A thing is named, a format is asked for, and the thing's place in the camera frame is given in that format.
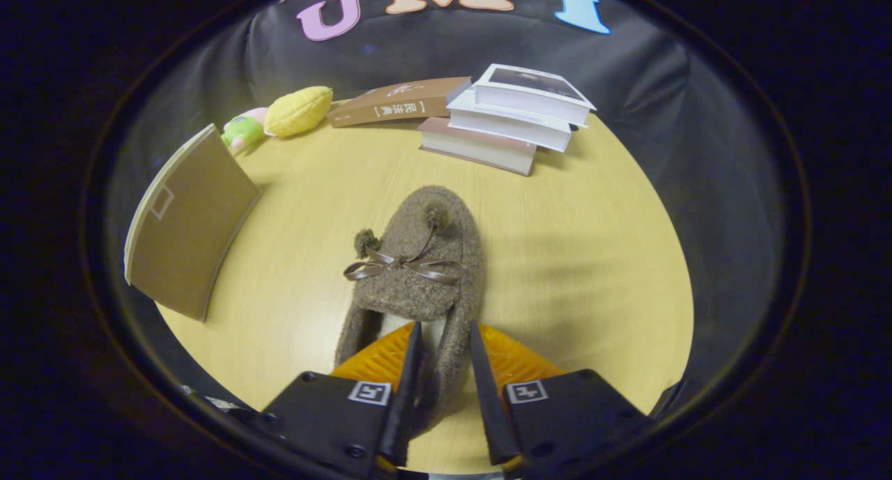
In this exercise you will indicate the plain white book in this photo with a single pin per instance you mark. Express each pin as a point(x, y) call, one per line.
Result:
point(509, 128)

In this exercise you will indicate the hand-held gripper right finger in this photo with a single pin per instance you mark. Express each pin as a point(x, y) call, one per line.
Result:
point(571, 410)

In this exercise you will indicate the brown cardboard storage box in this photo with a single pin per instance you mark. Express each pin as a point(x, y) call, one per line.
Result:
point(188, 236)

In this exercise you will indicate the brown hardcover book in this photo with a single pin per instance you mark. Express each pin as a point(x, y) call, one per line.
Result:
point(397, 104)

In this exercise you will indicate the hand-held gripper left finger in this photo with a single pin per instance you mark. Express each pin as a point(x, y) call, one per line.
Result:
point(327, 417)

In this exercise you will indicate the pinkish brown book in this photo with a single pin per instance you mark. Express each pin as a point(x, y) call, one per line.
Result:
point(477, 149)

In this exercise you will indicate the yellow plush toy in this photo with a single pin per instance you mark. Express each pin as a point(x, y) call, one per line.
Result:
point(298, 111)

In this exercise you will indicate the brown fuzzy shoe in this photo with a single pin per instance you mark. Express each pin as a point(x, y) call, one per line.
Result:
point(418, 285)

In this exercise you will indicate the pink and green plush toy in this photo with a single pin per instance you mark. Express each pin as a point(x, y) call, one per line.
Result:
point(244, 130)

